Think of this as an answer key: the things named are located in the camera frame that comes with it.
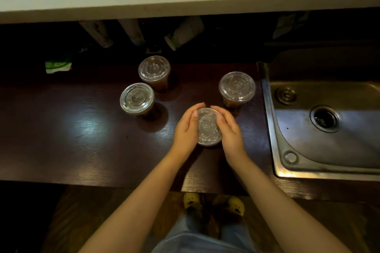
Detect person's left hand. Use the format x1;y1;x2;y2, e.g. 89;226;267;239
169;102;206;160

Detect person's right hand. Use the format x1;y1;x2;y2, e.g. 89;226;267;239
210;105;248;166

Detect clear lidded plastic cup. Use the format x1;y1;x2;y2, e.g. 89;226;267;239
138;55;171;93
218;71;256;110
120;83;155;117
197;108;223;147

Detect person's right forearm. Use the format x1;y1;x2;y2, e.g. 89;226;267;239
229;154;354;253

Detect person's left forearm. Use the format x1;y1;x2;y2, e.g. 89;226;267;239
78;151;190;253

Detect round sink overflow cap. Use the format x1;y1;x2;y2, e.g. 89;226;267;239
276;86;297;105

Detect yellow right shoe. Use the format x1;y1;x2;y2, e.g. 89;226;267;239
226;196;245;217

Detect stack of white paper cups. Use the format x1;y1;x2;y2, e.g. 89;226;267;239
164;16;205;52
78;20;114;49
118;19;146;46

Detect sink drain strainer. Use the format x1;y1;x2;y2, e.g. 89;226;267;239
310;105;341;133

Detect stainless steel sink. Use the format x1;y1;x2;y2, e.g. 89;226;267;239
257;43;380;182

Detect blue jeans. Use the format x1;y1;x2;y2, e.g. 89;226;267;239
151;207;257;253

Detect white plastic bag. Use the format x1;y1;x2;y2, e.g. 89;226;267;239
272;11;311;40

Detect green and white packet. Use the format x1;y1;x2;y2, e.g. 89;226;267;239
45;59;72;74

